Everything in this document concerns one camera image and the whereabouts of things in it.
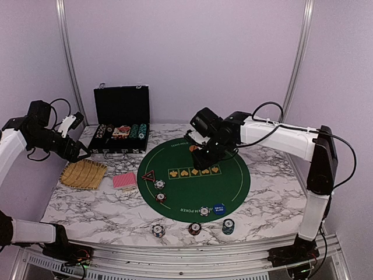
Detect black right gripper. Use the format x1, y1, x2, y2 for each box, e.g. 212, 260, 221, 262
192, 136, 232, 171

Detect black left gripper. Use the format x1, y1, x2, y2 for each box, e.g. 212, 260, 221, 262
29, 128, 90, 163

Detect blue small blind button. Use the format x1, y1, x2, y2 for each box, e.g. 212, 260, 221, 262
212, 203, 226, 215

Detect black red all-in triangle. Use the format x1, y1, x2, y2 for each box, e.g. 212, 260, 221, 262
141, 170, 156, 182

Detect red black chip stack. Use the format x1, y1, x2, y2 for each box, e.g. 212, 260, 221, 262
188, 222, 202, 236

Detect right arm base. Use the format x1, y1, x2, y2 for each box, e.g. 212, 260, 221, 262
268, 236, 320, 267

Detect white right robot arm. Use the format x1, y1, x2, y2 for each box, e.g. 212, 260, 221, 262
185, 107, 338, 261

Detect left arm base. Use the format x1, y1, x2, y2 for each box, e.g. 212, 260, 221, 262
42, 243, 93, 266

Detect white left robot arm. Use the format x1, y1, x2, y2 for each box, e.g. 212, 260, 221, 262
1, 113, 90, 260

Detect woven bamboo tray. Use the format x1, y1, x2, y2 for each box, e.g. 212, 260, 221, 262
59, 159, 107, 190

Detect blue chips in case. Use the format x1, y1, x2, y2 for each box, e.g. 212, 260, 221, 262
94, 124, 106, 139

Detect orange dealer button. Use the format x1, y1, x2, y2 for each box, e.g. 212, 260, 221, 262
189, 145, 198, 152

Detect brown chips in case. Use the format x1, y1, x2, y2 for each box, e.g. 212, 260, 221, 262
107, 124, 114, 132

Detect card deck in case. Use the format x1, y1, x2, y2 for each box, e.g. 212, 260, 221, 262
112, 128, 130, 139

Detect red-backed card deck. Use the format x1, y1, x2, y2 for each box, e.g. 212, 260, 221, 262
112, 172, 137, 189

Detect black poker chip case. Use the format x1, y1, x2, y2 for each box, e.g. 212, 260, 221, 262
89, 85, 150, 156

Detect green chips row in case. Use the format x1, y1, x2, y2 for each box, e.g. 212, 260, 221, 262
129, 124, 139, 139

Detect blue gold card box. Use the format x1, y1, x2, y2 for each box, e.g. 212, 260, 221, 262
122, 187, 138, 194

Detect teal chips row in case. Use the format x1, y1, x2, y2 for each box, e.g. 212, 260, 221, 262
138, 124, 147, 139

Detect round green poker mat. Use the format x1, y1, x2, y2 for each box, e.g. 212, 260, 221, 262
138, 138, 251, 223

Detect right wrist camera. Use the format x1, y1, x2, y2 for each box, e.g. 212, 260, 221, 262
190, 107, 223, 138

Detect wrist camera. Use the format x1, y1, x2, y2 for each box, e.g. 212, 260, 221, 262
57, 112, 84, 138
190, 107, 223, 138

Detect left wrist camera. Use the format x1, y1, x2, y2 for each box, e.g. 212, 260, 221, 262
57, 112, 84, 138

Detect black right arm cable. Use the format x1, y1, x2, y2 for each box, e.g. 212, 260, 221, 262
183, 101, 357, 190

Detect aluminium front rail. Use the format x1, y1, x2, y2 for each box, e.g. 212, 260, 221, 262
2, 234, 352, 279

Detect left aluminium frame post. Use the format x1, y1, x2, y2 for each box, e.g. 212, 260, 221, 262
55, 0, 89, 126

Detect aluminium frame post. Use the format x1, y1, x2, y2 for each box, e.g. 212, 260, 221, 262
283, 0, 315, 121
55, 0, 89, 126

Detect right aluminium frame post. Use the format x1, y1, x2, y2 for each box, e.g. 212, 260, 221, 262
283, 0, 315, 121

